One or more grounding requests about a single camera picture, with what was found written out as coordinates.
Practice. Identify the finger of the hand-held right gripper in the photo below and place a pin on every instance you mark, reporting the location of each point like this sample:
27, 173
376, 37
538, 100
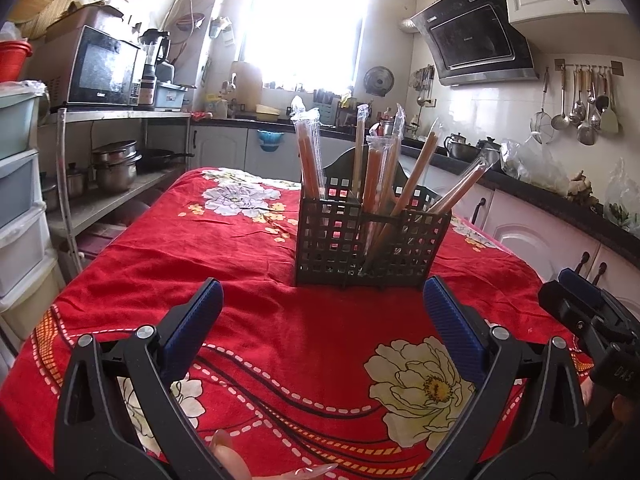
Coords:
580, 284
565, 305

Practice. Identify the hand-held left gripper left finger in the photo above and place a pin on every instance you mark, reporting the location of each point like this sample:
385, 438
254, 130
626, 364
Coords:
197, 325

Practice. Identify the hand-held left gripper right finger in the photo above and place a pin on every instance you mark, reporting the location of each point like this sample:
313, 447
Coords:
452, 325

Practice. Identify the black plastic utensil holder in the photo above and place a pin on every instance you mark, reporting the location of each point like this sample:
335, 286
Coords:
320, 280

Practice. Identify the bunch of wooden chopsticks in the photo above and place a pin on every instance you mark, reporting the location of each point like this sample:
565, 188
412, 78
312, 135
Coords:
307, 160

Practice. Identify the person's left hand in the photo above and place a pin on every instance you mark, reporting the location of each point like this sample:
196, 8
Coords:
232, 462

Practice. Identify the red floral blanket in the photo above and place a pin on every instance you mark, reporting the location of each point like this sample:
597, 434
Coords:
200, 260

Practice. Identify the white base cabinets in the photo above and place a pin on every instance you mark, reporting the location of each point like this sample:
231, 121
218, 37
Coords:
530, 240

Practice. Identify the black kitchen countertop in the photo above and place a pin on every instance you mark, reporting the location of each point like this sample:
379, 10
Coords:
550, 200

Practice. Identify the clear bag of greens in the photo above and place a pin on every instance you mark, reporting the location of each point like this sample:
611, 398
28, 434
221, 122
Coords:
622, 200

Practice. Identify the knobbly brown root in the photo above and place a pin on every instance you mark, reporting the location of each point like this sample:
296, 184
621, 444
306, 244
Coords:
582, 187

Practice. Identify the clear plastic bag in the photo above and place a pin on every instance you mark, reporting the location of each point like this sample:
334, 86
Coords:
535, 167

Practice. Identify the purple lidded white container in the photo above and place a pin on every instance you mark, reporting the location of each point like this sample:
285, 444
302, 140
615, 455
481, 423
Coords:
100, 242

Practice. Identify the metal shelf rack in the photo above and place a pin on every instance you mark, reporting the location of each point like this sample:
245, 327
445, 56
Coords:
120, 200

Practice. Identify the large steel spoon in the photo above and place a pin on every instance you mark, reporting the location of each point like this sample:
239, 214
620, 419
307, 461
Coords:
586, 135

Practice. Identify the dark kettle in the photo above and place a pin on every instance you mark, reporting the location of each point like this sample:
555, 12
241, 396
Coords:
489, 150

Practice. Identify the steel ladle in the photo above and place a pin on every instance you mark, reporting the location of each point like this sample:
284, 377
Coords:
559, 121

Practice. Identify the pale spatula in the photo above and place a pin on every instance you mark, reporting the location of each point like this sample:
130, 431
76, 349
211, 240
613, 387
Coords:
609, 121

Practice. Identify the black frying pan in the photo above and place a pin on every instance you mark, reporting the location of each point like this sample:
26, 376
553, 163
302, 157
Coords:
160, 160

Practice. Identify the stacked steel pots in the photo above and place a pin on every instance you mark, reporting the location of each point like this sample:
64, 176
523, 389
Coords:
117, 167

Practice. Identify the steel teapot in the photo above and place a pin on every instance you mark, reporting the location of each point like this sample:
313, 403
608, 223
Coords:
457, 147

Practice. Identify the small steel pot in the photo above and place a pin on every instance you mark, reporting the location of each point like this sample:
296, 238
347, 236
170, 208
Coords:
76, 182

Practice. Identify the blue hanging bin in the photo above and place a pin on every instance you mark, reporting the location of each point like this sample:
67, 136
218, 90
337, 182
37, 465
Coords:
270, 141

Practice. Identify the red dish cloth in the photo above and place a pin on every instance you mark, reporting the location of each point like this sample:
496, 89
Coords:
200, 116

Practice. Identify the pastel plastic drawer tower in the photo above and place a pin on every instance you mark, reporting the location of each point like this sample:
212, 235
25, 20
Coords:
20, 185

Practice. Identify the pale yellow basin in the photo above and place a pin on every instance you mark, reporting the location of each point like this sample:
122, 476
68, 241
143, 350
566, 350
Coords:
267, 109

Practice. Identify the pale blue plastic basket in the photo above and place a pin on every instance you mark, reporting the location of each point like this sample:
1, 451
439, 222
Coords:
170, 96

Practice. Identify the dark hanging utensil set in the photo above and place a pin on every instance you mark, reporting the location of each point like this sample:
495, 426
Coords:
424, 85

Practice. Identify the pale cutting board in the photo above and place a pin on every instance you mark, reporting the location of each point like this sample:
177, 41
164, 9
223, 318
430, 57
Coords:
246, 85

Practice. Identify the pale blue knife holder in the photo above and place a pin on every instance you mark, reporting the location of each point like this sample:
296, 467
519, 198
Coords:
326, 110

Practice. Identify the black blender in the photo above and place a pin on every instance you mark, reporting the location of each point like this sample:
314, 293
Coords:
152, 65

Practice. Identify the black range hood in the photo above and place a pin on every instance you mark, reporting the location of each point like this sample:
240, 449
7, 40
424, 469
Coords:
472, 40

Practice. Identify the black microwave oven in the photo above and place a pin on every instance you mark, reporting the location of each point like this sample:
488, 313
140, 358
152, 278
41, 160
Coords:
105, 67

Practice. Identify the hanging round basket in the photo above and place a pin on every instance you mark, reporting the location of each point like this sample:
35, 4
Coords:
190, 21

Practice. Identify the kitchen window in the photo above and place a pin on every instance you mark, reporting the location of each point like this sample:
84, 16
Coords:
305, 25

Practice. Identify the red plastic bucket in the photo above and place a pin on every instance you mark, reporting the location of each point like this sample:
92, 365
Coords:
12, 62

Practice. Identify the brown cardboard box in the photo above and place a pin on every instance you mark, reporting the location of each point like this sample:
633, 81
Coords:
82, 20

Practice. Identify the white plastic bag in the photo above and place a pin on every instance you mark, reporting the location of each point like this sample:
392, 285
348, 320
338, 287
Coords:
9, 32

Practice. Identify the small round wall fan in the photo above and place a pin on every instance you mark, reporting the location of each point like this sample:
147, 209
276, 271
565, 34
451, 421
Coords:
378, 81

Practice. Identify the silver exhaust duct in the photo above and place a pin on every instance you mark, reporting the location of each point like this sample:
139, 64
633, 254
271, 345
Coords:
411, 25

